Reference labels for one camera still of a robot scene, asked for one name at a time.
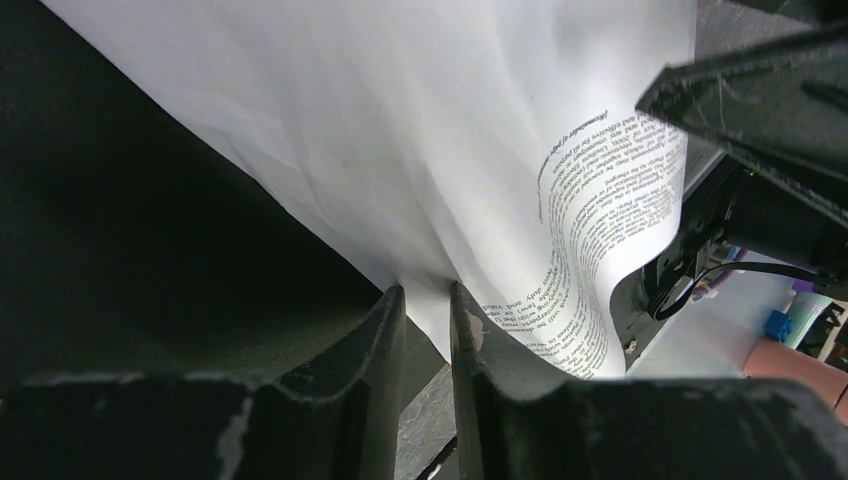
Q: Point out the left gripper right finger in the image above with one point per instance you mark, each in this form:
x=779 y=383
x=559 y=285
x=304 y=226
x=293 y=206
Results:
x=519 y=417

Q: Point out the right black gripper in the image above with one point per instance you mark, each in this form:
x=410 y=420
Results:
x=780 y=109

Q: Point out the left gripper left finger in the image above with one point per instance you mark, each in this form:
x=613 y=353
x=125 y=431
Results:
x=335 y=416

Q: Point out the red folder with black inside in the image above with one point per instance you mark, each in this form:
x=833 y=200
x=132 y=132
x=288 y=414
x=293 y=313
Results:
x=128 y=244

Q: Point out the printed paper sheet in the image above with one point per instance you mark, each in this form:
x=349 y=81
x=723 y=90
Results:
x=491 y=143

